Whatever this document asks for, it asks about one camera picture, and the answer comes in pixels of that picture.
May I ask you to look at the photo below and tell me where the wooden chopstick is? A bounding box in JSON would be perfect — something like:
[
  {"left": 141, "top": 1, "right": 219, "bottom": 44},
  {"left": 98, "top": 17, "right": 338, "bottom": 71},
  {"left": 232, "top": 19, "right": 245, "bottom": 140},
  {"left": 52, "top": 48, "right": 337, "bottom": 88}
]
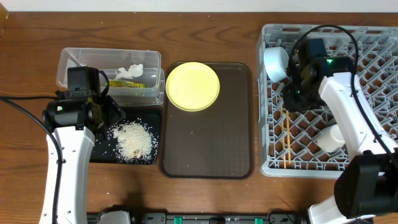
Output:
[
  {"left": 280, "top": 104, "right": 287, "bottom": 169},
  {"left": 286, "top": 109, "right": 291, "bottom": 164}
]

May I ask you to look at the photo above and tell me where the green snack wrapper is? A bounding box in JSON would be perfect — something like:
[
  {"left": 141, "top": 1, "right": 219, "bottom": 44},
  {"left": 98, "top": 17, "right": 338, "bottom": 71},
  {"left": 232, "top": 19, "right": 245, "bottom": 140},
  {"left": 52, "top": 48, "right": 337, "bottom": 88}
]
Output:
[{"left": 109, "top": 80, "right": 146, "bottom": 88}]

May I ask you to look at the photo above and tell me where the pile of rice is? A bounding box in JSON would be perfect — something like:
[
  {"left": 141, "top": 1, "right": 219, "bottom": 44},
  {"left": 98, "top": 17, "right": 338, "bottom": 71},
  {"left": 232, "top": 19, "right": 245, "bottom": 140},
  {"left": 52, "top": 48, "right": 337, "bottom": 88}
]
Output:
[{"left": 108, "top": 119, "right": 159, "bottom": 164}]

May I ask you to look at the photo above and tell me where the light blue bowl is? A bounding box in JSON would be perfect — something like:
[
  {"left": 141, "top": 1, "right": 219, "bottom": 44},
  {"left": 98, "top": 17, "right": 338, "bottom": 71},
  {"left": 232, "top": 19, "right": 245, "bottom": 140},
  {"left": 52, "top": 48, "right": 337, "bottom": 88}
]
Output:
[{"left": 263, "top": 47, "right": 289, "bottom": 83}]

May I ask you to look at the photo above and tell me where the white tissue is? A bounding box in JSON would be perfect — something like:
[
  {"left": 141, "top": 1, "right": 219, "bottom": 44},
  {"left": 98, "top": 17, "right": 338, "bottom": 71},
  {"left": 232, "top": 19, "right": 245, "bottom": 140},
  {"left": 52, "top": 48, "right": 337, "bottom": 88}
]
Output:
[{"left": 114, "top": 64, "right": 144, "bottom": 80}]

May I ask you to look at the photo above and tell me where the small pale green cup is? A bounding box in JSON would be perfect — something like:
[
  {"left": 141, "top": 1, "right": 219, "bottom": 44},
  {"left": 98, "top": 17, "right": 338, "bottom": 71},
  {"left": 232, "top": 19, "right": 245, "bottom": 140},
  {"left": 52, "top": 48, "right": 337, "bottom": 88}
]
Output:
[{"left": 316, "top": 124, "right": 345, "bottom": 153}]

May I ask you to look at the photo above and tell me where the yellow round plate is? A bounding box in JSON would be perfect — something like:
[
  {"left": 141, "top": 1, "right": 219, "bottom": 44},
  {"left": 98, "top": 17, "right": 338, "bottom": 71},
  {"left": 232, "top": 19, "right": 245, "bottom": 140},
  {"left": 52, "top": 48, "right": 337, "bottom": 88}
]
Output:
[{"left": 165, "top": 62, "right": 220, "bottom": 112}]

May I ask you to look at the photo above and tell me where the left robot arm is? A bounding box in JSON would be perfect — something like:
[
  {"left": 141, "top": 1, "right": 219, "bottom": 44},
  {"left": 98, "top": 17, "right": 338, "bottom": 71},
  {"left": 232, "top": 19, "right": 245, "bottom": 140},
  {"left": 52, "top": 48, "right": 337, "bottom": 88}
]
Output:
[{"left": 40, "top": 96, "right": 126, "bottom": 223}]

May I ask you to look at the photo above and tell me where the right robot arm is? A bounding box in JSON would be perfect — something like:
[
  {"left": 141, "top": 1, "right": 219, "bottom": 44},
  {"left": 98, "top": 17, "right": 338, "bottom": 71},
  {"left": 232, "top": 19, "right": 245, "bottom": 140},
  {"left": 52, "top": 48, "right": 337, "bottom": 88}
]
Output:
[{"left": 283, "top": 39, "right": 397, "bottom": 223}]

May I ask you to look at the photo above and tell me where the black waste tray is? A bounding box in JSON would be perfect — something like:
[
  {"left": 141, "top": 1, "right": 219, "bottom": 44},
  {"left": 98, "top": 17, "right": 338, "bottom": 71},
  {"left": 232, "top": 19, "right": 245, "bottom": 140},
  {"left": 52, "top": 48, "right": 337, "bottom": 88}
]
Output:
[{"left": 90, "top": 107, "right": 162, "bottom": 164}]

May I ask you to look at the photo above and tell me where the clear plastic waste bin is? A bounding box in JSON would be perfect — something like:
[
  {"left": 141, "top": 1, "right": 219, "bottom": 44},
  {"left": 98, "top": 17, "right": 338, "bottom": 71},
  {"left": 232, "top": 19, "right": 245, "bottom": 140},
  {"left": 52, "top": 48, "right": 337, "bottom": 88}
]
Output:
[{"left": 56, "top": 47, "right": 165, "bottom": 106}]

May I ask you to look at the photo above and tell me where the grey dishwasher rack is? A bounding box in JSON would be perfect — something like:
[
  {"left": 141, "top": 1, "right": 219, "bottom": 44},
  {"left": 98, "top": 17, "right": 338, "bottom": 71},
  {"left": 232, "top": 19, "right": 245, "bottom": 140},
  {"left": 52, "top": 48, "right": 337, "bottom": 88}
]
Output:
[{"left": 256, "top": 24, "right": 397, "bottom": 179}]

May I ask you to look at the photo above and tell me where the brown plastic serving tray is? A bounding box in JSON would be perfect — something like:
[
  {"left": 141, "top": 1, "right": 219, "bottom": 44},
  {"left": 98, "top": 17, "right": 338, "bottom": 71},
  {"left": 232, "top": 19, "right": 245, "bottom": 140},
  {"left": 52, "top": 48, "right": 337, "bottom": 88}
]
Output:
[{"left": 158, "top": 62, "right": 254, "bottom": 179}]

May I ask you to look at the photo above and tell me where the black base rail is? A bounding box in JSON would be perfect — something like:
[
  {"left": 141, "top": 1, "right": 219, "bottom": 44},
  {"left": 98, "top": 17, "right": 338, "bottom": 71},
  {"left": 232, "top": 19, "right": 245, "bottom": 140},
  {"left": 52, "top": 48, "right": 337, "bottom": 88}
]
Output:
[{"left": 87, "top": 205, "right": 309, "bottom": 224}]

